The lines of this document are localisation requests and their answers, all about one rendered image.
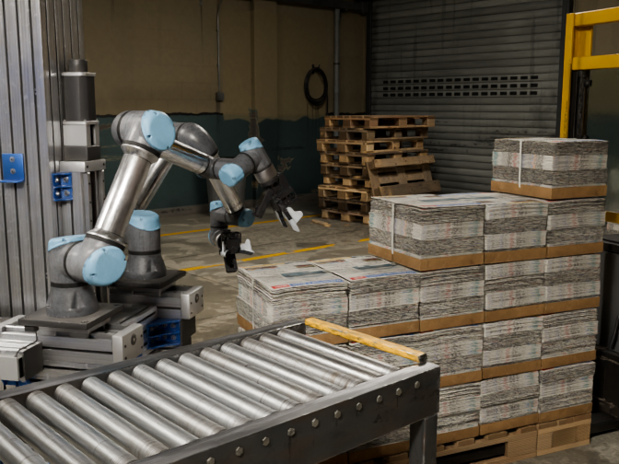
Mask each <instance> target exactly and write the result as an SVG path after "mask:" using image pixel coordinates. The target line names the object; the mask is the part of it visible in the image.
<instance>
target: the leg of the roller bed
mask: <svg viewBox="0 0 619 464"><path fill-rule="evenodd" d="M437 427H438V414H437V413H435V414H433V415H431V416H428V417H426V418H425V419H422V420H420V421H417V422H415V423H411V424H410V446H409V464H436V457H437Z"/></svg>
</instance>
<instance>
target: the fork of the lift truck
mask: <svg viewBox="0 0 619 464"><path fill-rule="evenodd" d="M618 427H619V419H618V418H616V417H614V416H612V415H611V414H609V413H607V412H595V413H592V414H591V423H590V434H594V433H599V432H602V431H606V430H611V429H614V428H618ZM505 448H506V446H505V442H504V443H500V444H495V445H492V446H487V447H479V448H476V449H471V450H467V451H462V452H459V453H454V454H450V455H446V456H442V457H437V458H436V464H460V463H464V462H469V461H474V460H478V459H483V458H490V457H494V456H498V455H502V454H505Z"/></svg>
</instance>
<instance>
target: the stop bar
mask: <svg viewBox="0 0 619 464"><path fill-rule="evenodd" d="M305 325H307V326H310V327H312V328H315V329H318V330H321V331H326V332H329V333H331V334H334V335H337V336H340V337H343V338H346V339H348V340H351V341H354V342H359V343H362V344H365V345H367V346H371V347H374V348H377V349H380V350H382V351H385V352H388V353H391V354H396V355H399V356H401V357H404V358H407V359H410V360H413V361H416V362H418V363H422V362H424V361H426V360H427V354H426V353H423V352H420V351H417V350H415V349H411V348H408V347H405V346H402V345H400V344H397V343H393V342H388V341H385V340H382V339H379V338H376V337H373V336H370V335H367V334H365V333H361V332H358V331H353V330H350V329H348V328H344V327H341V326H338V325H335V324H332V323H329V322H326V321H323V320H320V319H315V318H307V319H305Z"/></svg>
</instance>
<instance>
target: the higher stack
mask: <svg viewBox="0 0 619 464"><path fill-rule="evenodd" d="M608 142H609V141H603V140H592V139H577V138H570V139H568V138H543V137H535V138H504V139H495V142H494V144H495V146H494V152H492V153H493V159H492V161H493V165H492V166H493V169H492V170H493V171H492V172H493V176H492V177H493V178H492V180H496V181H503V182H510V183H517V184H519V187H520V185H521V184H524V185H531V186H538V187H545V188H567V187H583V186H599V185H606V184H605V182H608V181H607V178H608V176H607V174H608V172H607V170H608V169H607V168H606V167H607V165H606V164H607V163H606V162H607V159H605V158H608V157H607V154H608V144H609V143H608ZM492 193H501V194H506V195H512V196H519V198H528V199H534V200H539V201H543V202H546V203H548V207H547V209H548V211H547V213H548V215H547V220H546V223H547V225H546V231H547V234H546V239H545V241H546V242H545V247H548V249H549V247H555V246H565V245H575V244H585V243H594V242H602V238H603V232H604V231H603V226H604V225H605V224H604V223H605V219H604V218H605V216H606V214H605V213H606V212H604V210H605V206H604V205H605V199H603V198H599V197H598V196H592V197H578V198H565V199H552V198H551V199H552V200H551V199H545V198H539V197H533V196H527V195H520V194H515V193H508V192H502V191H498V192H492ZM600 256H601V255H600V254H598V253H587V254H578V255H569V256H560V257H552V258H546V257H545V258H542V259H544V266H543V267H545V268H544V270H543V271H544V273H543V286H545V289H544V292H545V295H544V296H545V298H544V300H543V302H544V303H545V304H548V303H554V302H561V301H568V300H575V299H582V298H590V297H597V296H599V294H600V287H601V285H600V281H599V280H600V276H599V274H600V273H601V270H599V269H600V268H601V267H599V266H600V262H601V260H600ZM597 311H598V310H597V308H594V307H589V308H583V309H576V310H569V311H562V312H555V313H549V314H544V313H543V314H539V315H540V316H542V317H543V327H542V334H541V335H542V338H541V341H542V342H541V344H542V348H541V359H544V358H550V357H556V356H561V355H567V354H577V353H582V352H587V351H592V350H594V349H595V347H596V346H595V344H596V341H597V339H595V338H596V335H595V334H597V333H598V332H597V330H598V325H597V324H598V322H599V321H597V318H598V317H597V315H598V314H597ZM595 364H596V363H595V362H593V361H591V360H589V361H585V362H579V363H575V364H569V365H560V366H555V367H549V368H545V369H540V370H536V371H538V374H539V375H538V378H539V379H538V382H539V383H538V384H540V385H539V391H538V392H539V393H540V394H538V395H539V397H538V401H539V402H538V407H537V411H538V413H539V417H540V413H542V412H549V411H554V410H559V409H563V408H567V407H572V406H577V405H581V404H586V403H590V402H591V401H592V392H593V391H592V389H593V387H592V386H593V385H592V383H593V382H592V381H593V378H592V377H593V375H594V374H595V368H596V367H595V366H596V365H595ZM590 423H591V413H590V412H586V413H582V414H578V415H573V416H569V417H565V418H561V419H556V420H552V421H548V422H543V423H534V425H536V430H537V437H536V456H537V457H538V456H541V455H545V454H549V453H553V452H557V451H561V450H565V449H569V448H573V447H580V446H584V445H587V444H589V443H590Z"/></svg>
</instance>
